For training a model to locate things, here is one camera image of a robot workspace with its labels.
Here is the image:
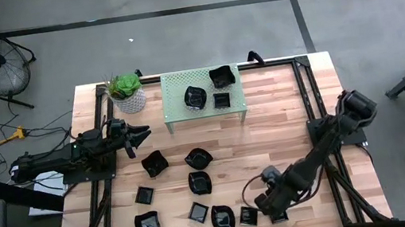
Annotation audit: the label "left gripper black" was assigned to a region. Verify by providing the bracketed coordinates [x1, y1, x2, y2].
[107, 121, 156, 163]

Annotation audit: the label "black wavy square plate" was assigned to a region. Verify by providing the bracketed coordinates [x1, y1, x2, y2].
[207, 63, 238, 91]
[139, 148, 171, 179]
[132, 209, 162, 227]

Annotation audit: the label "succulent in white pot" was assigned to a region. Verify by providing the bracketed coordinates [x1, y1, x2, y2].
[102, 70, 149, 118]

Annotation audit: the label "green perforated metal shelf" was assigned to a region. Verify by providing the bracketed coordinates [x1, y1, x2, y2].
[158, 62, 250, 136]

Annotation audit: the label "black flat bar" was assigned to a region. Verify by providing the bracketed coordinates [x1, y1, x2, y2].
[0, 169, 68, 222]

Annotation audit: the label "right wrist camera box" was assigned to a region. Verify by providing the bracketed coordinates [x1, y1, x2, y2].
[260, 164, 282, 186]

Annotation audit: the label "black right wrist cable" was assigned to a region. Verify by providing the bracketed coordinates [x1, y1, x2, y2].
[239, 173, 271, 207]

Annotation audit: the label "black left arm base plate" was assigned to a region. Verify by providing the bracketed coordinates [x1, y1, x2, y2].
[60, 152, 120, 186]

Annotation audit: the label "black floor cables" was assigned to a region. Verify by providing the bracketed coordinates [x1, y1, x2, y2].
[0, 104, 81, 173]

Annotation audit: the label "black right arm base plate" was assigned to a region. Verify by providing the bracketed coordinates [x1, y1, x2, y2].
[306, 112, 369, 154]

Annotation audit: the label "yellow extension cord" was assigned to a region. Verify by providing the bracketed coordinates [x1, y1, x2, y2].
[0, 124, 29, 145]

